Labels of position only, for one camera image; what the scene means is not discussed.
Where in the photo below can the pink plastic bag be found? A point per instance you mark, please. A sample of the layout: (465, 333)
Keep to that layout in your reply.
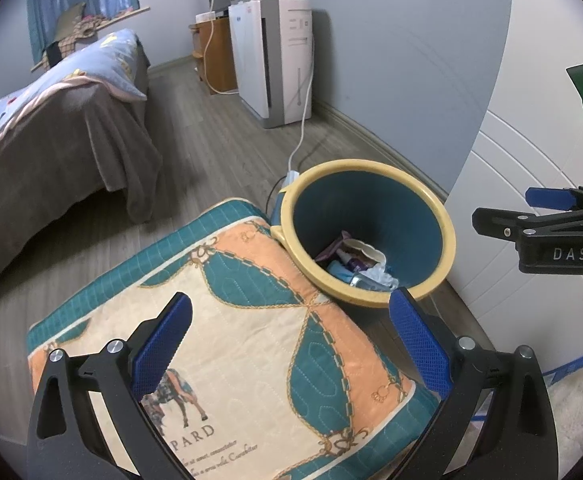
(341, 242)

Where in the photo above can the blue face mask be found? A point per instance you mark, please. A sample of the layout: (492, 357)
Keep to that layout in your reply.
(340, 273)

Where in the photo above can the small white box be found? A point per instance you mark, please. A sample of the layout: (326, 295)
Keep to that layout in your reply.
(205, 16)

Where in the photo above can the white air purifier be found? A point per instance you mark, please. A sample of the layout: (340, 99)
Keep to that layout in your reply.
(271, 60)

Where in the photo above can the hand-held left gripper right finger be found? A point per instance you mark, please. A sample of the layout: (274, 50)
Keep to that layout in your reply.
(421, 345)

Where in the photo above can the cream scalloped wrapper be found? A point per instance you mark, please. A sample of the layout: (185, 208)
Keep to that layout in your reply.
(369, 251)

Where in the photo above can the teal bin with yellow rim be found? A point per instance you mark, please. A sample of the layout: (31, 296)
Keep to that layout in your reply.
(371, 200)

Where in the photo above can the white panelled door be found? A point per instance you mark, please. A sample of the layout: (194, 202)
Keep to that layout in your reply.
(521, 110)

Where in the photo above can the wooden cabinet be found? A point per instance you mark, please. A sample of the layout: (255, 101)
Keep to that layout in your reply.
(221, 55)

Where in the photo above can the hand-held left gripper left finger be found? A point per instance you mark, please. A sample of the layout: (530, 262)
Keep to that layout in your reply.
(161, 342)

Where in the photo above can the bed with grey cover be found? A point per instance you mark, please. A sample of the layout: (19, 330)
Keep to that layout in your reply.
(61, 160)

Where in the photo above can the blue floor tape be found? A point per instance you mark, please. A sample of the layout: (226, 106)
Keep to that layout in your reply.
(571, 364)

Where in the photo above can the teal orange patterned cushion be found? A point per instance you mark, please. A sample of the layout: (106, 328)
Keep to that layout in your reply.
(251, 330)

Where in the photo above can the white fluffy rug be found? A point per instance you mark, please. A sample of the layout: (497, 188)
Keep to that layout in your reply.
(581, 430)

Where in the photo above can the black object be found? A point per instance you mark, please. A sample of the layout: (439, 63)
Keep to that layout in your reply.
(54, 56)

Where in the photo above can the patterned cloth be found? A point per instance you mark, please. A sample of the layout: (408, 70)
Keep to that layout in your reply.
(90, 25)

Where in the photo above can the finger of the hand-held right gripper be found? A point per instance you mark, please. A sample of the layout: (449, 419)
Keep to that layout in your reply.
(501, 222)
(546, 196)

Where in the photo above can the light blue printed quilt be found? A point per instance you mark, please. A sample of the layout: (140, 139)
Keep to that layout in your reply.
(71, 85)

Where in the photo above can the window sill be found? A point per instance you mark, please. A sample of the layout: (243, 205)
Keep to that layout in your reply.
(131, 12)

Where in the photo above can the olive pillow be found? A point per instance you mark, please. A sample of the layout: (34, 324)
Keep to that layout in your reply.
(70, 19)

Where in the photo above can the small purple white tube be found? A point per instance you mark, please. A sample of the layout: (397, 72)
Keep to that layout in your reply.
(354, 261)

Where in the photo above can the white power strip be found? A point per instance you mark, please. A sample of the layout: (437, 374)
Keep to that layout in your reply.
(291, 177)

